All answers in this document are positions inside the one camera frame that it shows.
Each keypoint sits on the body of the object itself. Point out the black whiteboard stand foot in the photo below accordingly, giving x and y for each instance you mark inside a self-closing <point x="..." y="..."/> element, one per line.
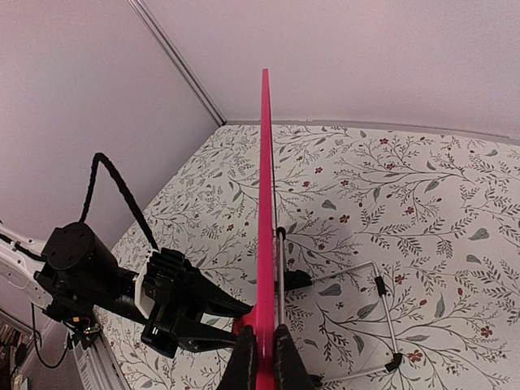
<point x="296" y="279"/>

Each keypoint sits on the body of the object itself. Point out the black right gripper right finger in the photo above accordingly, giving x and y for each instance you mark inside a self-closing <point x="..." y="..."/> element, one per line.
<point x="289" y="370"/>

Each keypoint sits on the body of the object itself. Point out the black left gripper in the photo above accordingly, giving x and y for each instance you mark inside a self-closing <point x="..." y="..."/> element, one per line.
<point x="172" y="313"/>

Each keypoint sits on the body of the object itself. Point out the front aluminium rail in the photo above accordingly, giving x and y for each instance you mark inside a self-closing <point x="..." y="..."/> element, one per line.
<point x="97" y="366"/>

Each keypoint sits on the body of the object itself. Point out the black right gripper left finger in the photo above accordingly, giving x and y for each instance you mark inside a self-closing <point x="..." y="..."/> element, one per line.
<point x="242" y="368"/>

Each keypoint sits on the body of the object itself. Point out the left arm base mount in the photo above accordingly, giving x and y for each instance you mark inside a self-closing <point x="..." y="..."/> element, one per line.
<point x="84" y="330"/>

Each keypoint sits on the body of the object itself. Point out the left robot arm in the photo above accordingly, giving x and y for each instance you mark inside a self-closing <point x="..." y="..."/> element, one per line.
<point x="73" y="272"/>

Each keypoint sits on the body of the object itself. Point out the pink framed whiteboard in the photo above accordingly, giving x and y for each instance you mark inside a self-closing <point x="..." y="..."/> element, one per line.
<point x="265" y="308"/>

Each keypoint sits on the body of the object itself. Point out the metal wire whiteboard stand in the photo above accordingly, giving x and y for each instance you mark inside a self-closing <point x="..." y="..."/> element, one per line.
<point x="342" y="326"/>

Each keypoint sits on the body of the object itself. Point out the floral patterned table mat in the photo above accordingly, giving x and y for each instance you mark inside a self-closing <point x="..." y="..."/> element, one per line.
<point x="438" y="214"/>

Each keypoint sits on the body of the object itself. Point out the left aluminium frame post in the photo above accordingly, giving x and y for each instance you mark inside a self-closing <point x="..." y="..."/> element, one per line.
<point x="178" y="61"/>

